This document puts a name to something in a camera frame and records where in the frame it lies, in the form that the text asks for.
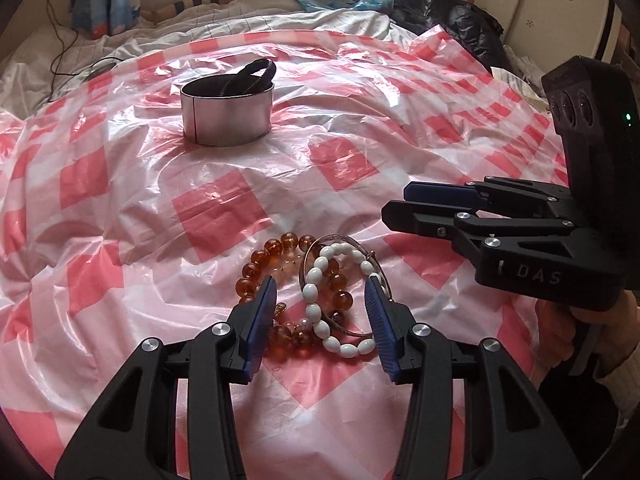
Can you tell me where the round metal tin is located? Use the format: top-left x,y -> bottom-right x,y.
180,72 -> 274,148

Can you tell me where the striped pillow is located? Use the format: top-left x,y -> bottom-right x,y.
142,0 -> 301,23

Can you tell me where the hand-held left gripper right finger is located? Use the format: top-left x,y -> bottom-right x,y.
364,276 -> 583,480

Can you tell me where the person's right forearm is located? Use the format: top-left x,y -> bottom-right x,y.
592,345 -> 640,413

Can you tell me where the amber bead bracelet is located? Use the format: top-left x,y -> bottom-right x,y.
235,232 -> 353,358

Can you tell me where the white bead bracelet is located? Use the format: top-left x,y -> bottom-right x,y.
301,242 -> 383,359

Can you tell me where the black puffer jacket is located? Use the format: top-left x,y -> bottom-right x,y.
395,0 -> 506,76

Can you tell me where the black charger cable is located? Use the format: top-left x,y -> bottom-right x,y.
42,0 -> 121,91

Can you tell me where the round charging pad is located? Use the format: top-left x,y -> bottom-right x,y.
80,57 -> 123,83

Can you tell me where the thin pearl chain bracelet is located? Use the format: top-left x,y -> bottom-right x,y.
270,255 -> 346,341

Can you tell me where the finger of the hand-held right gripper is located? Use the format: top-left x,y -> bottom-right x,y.
404,176 -> 571,218
381,200 -> 591,261

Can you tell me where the thin silver bangle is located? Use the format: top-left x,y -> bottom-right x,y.
299,234 -> 396,338

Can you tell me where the white striped duvet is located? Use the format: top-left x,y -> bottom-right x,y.
0,0 -> 421,121

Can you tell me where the red white checkered plastic sheet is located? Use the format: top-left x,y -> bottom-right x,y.
0,27 -> 576,480

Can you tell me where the blue plastic bag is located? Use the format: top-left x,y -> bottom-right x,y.
345,0 -> 401,11

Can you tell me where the person's right hand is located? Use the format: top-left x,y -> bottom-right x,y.
536,290 -> 640,366

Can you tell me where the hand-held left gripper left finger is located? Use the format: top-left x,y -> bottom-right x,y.
54,275 -> 278,480

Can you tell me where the black braided bracelet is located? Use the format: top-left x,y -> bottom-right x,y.
192,58 -> 277,98

